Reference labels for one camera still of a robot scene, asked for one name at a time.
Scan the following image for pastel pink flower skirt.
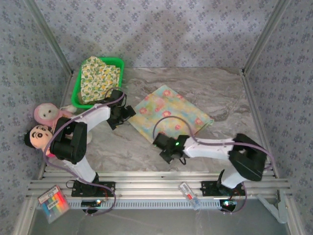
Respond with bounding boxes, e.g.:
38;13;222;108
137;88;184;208
127;84;215;142

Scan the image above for lemon print skirt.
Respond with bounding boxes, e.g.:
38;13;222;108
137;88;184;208
78;55;122;103

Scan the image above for aluminium extrusion base rails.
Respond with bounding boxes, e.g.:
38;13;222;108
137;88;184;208
26;170;293;198

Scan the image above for green plastic basket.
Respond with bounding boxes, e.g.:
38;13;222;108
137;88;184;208
70;56;125;110

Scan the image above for small clear box red label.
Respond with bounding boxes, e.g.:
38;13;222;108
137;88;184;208
178;182;202;211

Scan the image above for pink hooded plush doll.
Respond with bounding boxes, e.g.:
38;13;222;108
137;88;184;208
33;103;94;145

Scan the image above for black-haired plush doll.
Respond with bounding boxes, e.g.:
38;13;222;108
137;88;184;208
23;124;56;157

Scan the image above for clear box of coloured markers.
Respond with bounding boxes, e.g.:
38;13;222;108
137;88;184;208
37;185;71;224

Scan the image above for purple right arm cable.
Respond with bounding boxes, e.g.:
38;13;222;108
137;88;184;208
153;116;274;213

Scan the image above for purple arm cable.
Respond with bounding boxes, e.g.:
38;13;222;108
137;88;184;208
43;87;128;217
153;116;274;213

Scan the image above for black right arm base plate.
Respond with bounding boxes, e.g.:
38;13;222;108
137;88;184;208
201;180;246;196

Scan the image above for grey slotted cable duct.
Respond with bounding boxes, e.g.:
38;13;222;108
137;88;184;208
36;198;223;210

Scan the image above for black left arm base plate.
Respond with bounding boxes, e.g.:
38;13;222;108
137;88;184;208
71;180;116;197

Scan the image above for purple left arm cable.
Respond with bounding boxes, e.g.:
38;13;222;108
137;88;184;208
43;87;128;217

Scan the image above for aluminium frame post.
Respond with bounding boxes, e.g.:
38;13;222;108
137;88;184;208
242;0;293;74
24;0;74;75

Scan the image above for grey metal corner bracket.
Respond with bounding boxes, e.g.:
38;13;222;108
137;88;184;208
256;193;288;225

